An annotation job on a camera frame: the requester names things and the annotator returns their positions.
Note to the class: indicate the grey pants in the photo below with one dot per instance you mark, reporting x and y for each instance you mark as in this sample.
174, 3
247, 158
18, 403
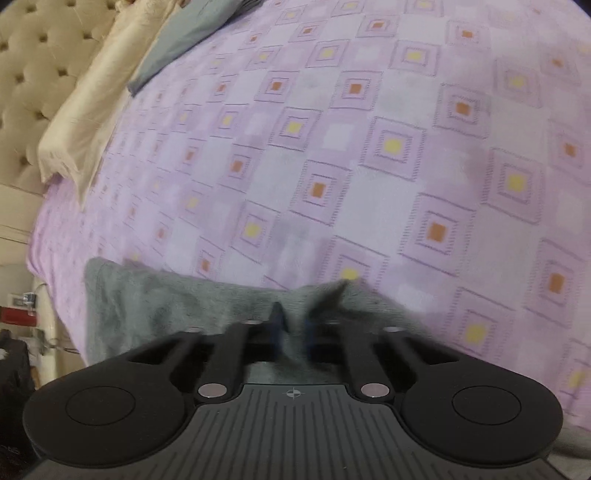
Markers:
152, 300

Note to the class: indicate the folded blue-grey cloth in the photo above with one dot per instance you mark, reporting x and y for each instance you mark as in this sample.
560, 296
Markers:
184, 32

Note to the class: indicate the beige satin pillow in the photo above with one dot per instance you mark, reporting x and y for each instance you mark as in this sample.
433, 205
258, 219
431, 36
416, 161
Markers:
87, 120

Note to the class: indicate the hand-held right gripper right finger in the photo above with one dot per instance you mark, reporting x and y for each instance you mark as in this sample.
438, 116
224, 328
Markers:
308, 339

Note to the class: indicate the cream tufted headboard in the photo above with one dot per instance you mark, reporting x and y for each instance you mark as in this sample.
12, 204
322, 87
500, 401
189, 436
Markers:
32, 83

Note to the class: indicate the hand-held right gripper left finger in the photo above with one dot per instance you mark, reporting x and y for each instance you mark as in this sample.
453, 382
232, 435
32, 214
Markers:
278, 333

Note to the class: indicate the purple checked bedsheet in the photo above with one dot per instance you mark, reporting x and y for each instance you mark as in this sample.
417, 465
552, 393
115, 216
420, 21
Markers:
369, 161

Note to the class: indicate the red box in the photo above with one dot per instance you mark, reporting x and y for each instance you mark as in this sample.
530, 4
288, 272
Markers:
16, 316

